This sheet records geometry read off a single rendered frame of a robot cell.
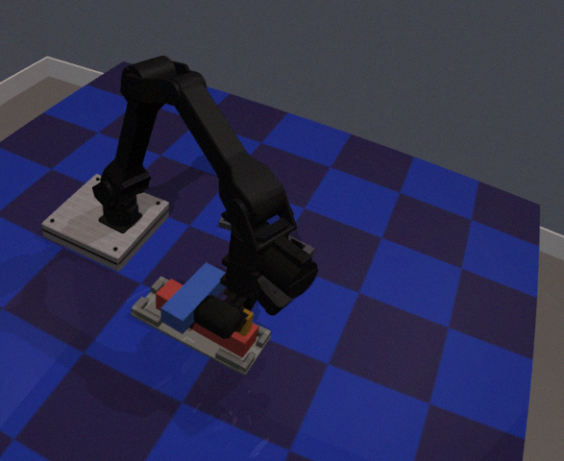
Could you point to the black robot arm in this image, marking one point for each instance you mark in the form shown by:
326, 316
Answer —
249, 191

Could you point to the orange rectangular block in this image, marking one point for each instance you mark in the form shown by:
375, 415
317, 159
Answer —
245, 327

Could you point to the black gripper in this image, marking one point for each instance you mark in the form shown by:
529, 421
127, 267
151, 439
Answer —
223, 317

